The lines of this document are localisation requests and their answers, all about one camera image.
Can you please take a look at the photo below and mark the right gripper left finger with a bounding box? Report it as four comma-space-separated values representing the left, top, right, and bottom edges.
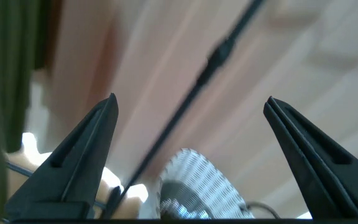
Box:
4, 92, 119, 220

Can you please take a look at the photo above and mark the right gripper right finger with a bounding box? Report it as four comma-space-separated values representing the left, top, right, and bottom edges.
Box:
262, 95, 358, 218

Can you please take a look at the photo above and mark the white laundry basket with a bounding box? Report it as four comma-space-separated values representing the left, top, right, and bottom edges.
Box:
155, 147, 281, 220

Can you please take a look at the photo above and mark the black clothes rack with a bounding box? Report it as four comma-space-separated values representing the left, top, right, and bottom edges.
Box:
4, 0, 265, 220

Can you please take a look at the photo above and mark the beige curtain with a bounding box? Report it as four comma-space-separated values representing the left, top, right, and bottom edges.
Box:
23, 0, 358, 218

